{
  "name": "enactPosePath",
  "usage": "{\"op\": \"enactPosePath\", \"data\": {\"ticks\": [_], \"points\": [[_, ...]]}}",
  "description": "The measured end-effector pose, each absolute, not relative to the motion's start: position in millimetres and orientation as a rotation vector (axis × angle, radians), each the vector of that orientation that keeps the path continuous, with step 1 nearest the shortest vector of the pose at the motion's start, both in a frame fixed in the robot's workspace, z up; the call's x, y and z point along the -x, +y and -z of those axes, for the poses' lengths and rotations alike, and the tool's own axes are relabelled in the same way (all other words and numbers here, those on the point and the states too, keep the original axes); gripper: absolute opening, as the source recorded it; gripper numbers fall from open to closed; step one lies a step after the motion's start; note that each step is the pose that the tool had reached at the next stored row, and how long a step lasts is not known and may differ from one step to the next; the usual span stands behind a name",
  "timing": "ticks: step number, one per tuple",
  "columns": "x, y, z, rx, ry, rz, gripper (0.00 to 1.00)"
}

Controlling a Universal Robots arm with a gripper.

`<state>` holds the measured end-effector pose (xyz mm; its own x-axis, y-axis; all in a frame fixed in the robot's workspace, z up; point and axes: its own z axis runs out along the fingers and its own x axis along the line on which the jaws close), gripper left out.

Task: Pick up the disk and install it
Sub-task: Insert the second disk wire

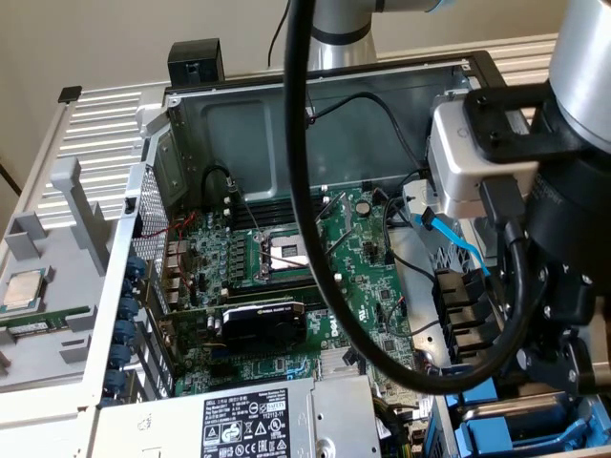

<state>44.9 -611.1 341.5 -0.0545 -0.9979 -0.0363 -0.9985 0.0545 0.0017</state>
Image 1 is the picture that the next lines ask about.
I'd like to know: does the open black PC case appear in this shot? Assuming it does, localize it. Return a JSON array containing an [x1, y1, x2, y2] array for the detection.
[[78, 49, 611, 458]]

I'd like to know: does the hard drive in blue caddy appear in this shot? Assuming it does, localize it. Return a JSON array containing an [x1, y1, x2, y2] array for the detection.
[[432, 371, 611, 458]]

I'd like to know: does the black plastic cable holder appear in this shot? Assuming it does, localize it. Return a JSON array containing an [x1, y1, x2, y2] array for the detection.
[[432, 268, 507, 368]]

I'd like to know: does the black box behind case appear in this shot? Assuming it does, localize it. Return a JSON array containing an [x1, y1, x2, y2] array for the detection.
[[167, 38, 225, 90]]

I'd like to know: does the green RAM stick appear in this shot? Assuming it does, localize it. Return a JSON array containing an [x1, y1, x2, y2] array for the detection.
[[0, 306, 93, 339]]

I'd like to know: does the grey power supply unit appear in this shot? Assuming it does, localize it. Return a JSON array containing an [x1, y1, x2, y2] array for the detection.
[[93, 374, 383, 458]]

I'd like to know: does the CPU socket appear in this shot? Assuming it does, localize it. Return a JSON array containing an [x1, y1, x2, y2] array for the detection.
[[252, 223, 312, 282]]

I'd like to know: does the metal locking lever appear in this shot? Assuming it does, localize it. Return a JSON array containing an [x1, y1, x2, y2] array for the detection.
[[227, 178, 263, 238]]

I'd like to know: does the black graphics card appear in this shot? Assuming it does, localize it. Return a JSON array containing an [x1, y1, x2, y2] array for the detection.
[[157, 298, 309, 357]]

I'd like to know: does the blue plastic disk carrier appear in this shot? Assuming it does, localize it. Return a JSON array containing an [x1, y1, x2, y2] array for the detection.
[[453, 413, 611, 455]]

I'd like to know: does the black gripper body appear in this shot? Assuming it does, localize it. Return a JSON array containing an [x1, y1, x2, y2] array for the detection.
[[519, 151, 611, 326]]

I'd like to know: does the grey parts rack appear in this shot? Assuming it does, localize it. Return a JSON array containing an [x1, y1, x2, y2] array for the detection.
[[0, 156, 120, 395]]

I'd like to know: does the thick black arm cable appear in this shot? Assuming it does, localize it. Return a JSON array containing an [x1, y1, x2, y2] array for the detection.
[[283, 0, 551, 398]]

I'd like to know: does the thin black wall cable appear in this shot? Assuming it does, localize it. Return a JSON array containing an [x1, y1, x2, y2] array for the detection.
[[266, 0, 291, 68]]

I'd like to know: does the black looped wire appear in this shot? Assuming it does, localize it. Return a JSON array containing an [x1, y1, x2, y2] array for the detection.
[[201, 164, 240, 201]]

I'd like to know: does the metal socket cover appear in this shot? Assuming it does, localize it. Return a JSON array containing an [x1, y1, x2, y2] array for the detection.
[[315, 190, 354, 230]]

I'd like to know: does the blue SATA wire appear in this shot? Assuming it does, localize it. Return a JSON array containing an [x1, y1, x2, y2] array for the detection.
[[417, 208, 493, 278]]

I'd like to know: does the black wire with connector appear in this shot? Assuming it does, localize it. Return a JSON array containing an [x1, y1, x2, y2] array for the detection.
[[305, 93, 434, 178]]

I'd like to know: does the green motherboard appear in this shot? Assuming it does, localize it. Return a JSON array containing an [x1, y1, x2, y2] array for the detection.
[[161, 185, 431, 421]]

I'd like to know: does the silver finned heatsink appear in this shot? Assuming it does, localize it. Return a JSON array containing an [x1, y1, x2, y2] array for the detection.
[[318, 350, 355, 378]]

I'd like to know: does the silver CPU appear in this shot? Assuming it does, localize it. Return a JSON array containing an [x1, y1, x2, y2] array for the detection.
[[1, 269, 50, 316]]

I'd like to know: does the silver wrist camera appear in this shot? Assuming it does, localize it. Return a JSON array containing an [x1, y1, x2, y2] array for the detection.
[[426, 96, 541, 219]]

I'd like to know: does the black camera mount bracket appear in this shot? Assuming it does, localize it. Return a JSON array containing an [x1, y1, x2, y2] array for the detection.
[[461, 82, 592, 162]]

